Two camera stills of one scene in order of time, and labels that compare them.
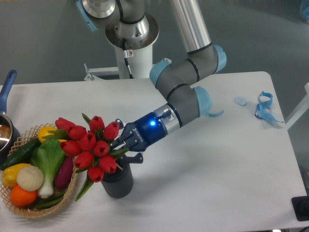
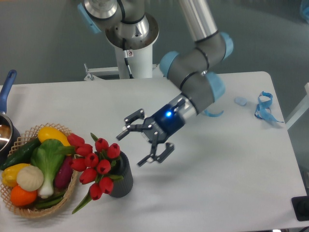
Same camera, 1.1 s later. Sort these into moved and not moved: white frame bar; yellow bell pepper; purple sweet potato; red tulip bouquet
Moved: red tulip bouquet
Not moved: purple sweet potato; yellow bell pepper; white frame bar
